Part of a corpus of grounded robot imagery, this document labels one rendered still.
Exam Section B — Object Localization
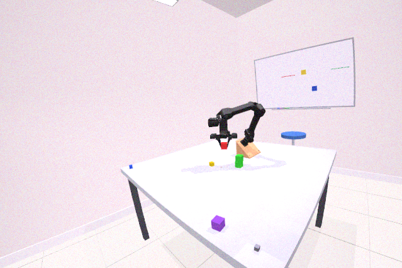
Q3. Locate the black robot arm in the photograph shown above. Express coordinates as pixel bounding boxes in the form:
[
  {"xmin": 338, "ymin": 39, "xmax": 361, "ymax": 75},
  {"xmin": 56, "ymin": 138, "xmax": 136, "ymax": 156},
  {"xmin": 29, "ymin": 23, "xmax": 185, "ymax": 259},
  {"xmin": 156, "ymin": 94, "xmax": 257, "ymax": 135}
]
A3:
[{"xmin": 208, "ymin": 102, "xmax": 266, "ymax": 147}]

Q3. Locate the purple cube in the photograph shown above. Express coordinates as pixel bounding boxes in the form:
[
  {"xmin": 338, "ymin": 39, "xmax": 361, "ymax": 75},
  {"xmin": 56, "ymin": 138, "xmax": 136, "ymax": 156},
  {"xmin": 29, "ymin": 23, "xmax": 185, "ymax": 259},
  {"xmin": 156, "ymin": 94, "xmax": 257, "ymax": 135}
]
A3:
[{"xmin": 211, "ymin": 215, "xmax": 225, "ymax": 232}]

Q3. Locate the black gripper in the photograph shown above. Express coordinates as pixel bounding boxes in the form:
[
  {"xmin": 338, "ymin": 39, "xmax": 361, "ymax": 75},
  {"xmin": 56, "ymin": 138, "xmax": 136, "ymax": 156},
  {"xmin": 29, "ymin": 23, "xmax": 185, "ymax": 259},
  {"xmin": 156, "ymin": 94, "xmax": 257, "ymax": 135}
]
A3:
[{"xmin": 210, "ymin": 126, "xmax": 237, "ymax": 148}]

